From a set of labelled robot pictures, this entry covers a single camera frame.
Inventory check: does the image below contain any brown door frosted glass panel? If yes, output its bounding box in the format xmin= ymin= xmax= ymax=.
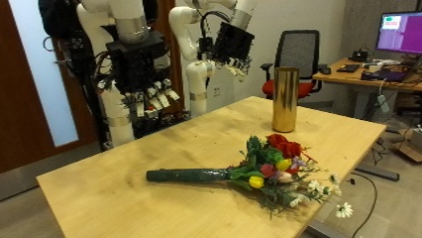
xmin=0 ymin=0 xmax=103 ymax=175

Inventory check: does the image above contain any black desk phone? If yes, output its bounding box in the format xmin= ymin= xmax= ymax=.
xmin=351 ymin=48 xmax=369 ymax=62

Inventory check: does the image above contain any red emergency stop button box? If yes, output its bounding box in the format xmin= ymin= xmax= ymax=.
xmin=144 ymin=107 xmax=162 ymax=119

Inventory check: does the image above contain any computer monitor purple screen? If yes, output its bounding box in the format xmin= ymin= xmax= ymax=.
xmin=375 ymin=11 xmax=422 ymax=56

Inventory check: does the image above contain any colourful flower bouquet green handle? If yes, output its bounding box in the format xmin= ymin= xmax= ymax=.
xmin=146 ymin=133 xmax=355 ymax=219

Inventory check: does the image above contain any black keyboard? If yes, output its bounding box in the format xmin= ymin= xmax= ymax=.
xmin=337 ymin=63 xmax=361 ymax=73

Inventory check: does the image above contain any black mesh chair red seat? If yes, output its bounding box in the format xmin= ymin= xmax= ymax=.
xmin=260 ymin=29 xmax=331 ymax=101

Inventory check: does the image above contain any black floor cable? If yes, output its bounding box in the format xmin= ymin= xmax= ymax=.
xmin=351 ymin=172 xmax=380 ymax=238

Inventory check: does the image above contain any open laptop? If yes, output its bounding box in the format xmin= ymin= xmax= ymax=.
xmin=375 ymin=56 xmax=422 ymax=83

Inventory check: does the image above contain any grey table foot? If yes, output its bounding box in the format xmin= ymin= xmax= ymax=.
xmin=353 ymin=164 xmax=401 ymax=182

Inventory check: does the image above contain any wooden office desk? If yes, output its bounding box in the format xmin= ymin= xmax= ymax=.
xmin=313 ymin=58 xmax=422 ymax=121

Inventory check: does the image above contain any tall gold cylinder vase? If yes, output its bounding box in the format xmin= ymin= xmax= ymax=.
xmin=271 ymin=66 xmax=301 ymax=134

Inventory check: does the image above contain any cardboard box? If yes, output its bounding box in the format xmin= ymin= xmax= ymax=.
xmin=393 ymin=124 xmax=422 ymax=163

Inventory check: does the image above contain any white power strip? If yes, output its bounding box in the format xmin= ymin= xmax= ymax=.
xmin=376 ymin=94 xmax=392 ymax=114

